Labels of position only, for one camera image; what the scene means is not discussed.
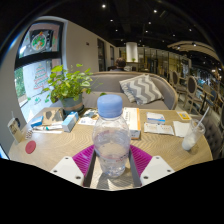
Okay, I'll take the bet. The white round column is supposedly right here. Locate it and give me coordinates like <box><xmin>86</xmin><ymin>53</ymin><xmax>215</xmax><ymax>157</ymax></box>
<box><xmin>125</xmin><ymin>41</ymin><xmax>139</xmax><ymax>64</ymax></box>

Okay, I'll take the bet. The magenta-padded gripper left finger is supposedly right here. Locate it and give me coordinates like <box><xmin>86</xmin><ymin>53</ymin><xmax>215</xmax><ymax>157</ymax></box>
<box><xmin>49</xmin><ymin>144</ymin><xmax>98</xmax><ymax>189</ymax></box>

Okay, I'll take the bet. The group of dining chairs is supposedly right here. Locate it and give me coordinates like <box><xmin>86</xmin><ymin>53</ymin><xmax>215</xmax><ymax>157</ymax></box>
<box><xmin>168</xmin><ymin>68</ymin><xmax>224</xmax><ymax>134</ymax></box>

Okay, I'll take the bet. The long white paper strip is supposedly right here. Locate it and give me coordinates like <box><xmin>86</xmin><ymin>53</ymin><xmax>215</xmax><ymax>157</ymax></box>
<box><xmin>32</xmin><ymin>129</ymin><xmax>64</xmax><ymax>135</ymax></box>

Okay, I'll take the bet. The white tube with teal cap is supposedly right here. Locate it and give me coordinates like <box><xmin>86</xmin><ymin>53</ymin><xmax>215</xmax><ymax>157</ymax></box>
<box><xmin>44</xmin><ymin>123</ymin><xmax>64</xmax><ymax>131</ymax></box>

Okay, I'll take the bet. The blister pill pack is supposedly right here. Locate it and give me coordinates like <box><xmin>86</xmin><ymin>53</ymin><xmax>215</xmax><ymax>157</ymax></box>
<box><xmin>24</xmin><ymin>128</ymin><xmax>34</xmax><ymax>140</ymax></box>

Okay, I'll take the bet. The person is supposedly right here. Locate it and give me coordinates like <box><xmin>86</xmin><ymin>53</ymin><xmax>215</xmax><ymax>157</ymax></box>
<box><xmin>111</xmin><ymin>57</ymin><xmax>129</xmax><ymax>72</ymax></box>

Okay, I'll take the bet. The clear plastic cup with straw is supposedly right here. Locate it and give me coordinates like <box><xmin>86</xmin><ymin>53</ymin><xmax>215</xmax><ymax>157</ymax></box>
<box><xmin>181</xmin><ymin>106</ymin><xmax>211</xmax><ymax>152</ymax></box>

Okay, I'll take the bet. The green potted plant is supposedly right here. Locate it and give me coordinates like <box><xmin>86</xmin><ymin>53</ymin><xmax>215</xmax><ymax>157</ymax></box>
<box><xmin>41</xmin><ymin>63</ymin><xmax>95</xmax><ymax>114</ymax></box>

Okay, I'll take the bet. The long white medicine box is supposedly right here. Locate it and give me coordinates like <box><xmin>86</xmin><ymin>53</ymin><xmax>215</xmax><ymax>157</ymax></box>
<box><xmin>122</xmin><ymin>107</ymin><xmax>142</xmax><ymax>140</ymax></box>

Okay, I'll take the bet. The group of ceiling lights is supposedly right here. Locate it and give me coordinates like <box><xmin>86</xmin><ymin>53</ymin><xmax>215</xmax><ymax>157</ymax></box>
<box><xmin>99</xmin><ymin>3</ymin><xmax>201</xmax><ymax>48</ymax></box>

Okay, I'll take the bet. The white box with blue stripe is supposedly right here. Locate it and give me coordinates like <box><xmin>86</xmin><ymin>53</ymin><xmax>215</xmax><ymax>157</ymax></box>
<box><xmin>146</xmin><ymin>112</ymin><xmax>166</xmax><ymax>125</ymax></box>

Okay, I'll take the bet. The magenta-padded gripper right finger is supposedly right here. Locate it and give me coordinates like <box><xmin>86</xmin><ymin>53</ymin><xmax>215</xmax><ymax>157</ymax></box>
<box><xmin>128</xmin><ymin>144</ymin><xmax>176</xmax><ymax>188</ymax></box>

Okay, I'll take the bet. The small yellow card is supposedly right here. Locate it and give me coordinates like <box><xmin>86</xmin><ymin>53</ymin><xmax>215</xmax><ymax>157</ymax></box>
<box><xmin>176</xmin><ymin>111</ymin><xmax>192</xmax><ymax>122</ymax></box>

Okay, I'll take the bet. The flat round red coaster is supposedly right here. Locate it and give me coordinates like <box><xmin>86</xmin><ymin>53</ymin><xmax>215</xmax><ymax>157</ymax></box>
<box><xmin>24</xmin><ymin>140</ymin><xmax>37</xmax><ymax>155</ymax></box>

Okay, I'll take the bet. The clear blue-capped water bottle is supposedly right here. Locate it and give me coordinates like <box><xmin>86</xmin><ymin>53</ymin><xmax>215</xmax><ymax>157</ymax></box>
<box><xmin>91</xmin><ymin>93</ymin><xmax>132</xmax><ymax>178</ymax></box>

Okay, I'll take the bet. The grey curved sofa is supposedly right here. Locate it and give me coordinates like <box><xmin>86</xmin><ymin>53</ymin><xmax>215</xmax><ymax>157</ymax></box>
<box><xmin>81</xmin><ymin>70</ymin><xmax>179</xmax><ymax>111</ymax></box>

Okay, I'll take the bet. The colourful printed leaflet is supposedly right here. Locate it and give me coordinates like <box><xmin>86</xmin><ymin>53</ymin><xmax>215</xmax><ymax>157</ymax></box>
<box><xmin>77</xmin><ymin>115</ymin><xmax>98</xmax><ymax>127</ymax></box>

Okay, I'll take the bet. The black-framed decorated window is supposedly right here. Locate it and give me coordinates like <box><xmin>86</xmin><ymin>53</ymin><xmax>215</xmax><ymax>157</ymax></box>
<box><xmin>13</xmin><ymin>20</ymin><xmax>65</xmax><ymax>111</ymax></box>

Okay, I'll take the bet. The white paper napkin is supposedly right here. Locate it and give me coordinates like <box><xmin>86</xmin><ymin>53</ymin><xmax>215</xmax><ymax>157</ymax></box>
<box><xmin>173</xmin><ymin>120</ymin><xmax>192</xmax><ymax>138</ymax></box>

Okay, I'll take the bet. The grey white chevron cushion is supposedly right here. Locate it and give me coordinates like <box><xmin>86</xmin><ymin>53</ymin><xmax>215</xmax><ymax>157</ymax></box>
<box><xmin>118</xmin><ymin>73</ymin><xmax>165</xmax><ymax>106</ymax></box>

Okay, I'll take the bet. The small light blue box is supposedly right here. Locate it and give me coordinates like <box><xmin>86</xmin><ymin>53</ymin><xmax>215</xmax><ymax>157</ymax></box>
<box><xmin>61</xmin><ymin>111</ymin><xmax>80</xmax><ymax>133</ymax></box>

